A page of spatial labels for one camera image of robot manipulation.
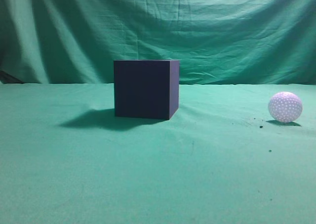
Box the green table cloth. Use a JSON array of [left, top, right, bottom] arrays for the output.
[[0, 84, 316, 224]]

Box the white dimpled golf ball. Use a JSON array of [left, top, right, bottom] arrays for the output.
[[268, 91, 303, 123]]

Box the green backdrop cloth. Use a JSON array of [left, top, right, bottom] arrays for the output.
[[0, 0, 316, 84]]

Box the dark blue cube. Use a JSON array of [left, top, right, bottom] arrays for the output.
[[114, 60, 180, 120]]

